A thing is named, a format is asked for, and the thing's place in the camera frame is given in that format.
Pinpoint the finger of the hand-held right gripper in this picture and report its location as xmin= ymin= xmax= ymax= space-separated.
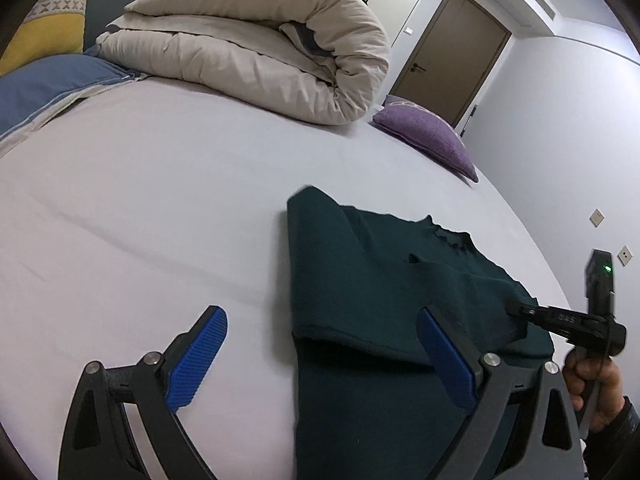
xmin=506 ymin=301 xmax=610 ymax=347

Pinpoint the purple cushion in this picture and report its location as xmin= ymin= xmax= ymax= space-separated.
xmin=372 ymin=95 xmax=480 ymax=183

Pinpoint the person's right hand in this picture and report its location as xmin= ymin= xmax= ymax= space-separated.
xmin=562 ymin=347 xmax=626 ymax=433

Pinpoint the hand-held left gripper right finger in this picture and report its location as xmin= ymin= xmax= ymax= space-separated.
xmin=416 ymin=305 xmax=586 ymax=480

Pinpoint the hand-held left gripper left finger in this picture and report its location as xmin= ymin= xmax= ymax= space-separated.
xmin=57 ymin=305 xmax=228 ymax=480

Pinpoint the dark green knit sweater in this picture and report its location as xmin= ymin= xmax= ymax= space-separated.
xmin=286 ymin=185 xmax=556 ymax=480

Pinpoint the person's right forearm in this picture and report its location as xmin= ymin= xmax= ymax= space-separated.
xmin=580 ymin=395 xmax=640 ymax=480

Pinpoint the blue blanket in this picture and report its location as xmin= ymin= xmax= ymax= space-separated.
xmin=0 ymin=45 xmax=146 ymax=141

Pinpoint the yellow patterned cushion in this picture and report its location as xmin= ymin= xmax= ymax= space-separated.
xmin=0 ymin=0 xmax=103 ymax=76

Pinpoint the brown door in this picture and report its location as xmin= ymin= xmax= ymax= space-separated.
xmin=387 ymin=0 xmax=512 ymax=128

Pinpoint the beige folded duvet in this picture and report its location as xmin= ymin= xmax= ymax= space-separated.
xmin=94 ymin=0 xmax=391 ymax=126

